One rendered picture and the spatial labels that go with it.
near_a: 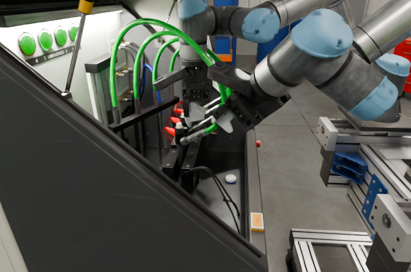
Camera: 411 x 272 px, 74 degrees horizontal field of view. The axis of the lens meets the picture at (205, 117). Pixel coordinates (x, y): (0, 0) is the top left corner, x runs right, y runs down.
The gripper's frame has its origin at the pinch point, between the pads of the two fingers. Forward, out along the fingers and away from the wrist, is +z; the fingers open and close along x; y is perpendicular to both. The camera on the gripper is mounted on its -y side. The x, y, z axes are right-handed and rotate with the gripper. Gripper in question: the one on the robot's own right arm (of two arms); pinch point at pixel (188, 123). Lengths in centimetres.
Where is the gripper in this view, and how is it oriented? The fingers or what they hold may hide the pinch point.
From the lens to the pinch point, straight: 84.4
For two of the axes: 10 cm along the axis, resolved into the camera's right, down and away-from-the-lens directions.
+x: 1.2, -4.1, 9.0
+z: 0.0, 9.1, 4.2
